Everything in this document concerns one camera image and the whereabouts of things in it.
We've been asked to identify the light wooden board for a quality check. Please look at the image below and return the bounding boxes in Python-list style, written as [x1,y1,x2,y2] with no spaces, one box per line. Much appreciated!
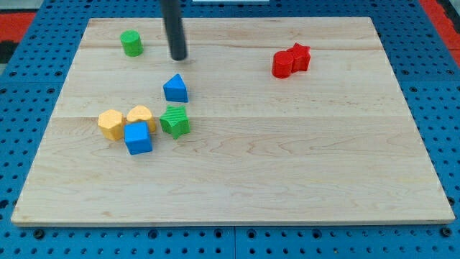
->
[11,17,455,227]

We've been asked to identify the green star block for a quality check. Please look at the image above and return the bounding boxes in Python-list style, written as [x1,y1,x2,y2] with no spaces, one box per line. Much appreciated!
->
[160,105,190,140]

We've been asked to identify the red star block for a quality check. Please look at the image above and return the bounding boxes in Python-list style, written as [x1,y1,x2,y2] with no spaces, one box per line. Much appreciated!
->
[287,42,311,73]

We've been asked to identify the yellow hexagon block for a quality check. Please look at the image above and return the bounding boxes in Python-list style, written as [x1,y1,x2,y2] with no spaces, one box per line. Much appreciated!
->
[98,109,126,141]

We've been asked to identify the blue cube block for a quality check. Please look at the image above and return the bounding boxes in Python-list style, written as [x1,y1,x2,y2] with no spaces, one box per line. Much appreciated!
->
[124,122,153,155]

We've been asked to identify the yellow heart block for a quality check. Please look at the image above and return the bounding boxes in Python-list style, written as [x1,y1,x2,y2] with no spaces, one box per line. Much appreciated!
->
[126,105,156,132]

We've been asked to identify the green cylinder block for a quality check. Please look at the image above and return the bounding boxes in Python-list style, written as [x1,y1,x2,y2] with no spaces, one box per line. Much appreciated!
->
[120,30,143,57]

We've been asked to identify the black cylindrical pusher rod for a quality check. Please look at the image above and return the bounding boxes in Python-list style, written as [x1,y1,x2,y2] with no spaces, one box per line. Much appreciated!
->
[160,0,188,60]

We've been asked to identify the red cylinder block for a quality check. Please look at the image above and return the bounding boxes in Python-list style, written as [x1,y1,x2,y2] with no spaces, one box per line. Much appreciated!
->
[272,50,294,78]

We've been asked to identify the blue triangle block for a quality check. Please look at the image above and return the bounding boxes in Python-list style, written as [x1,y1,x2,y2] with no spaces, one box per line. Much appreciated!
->
[163,74,188,103]

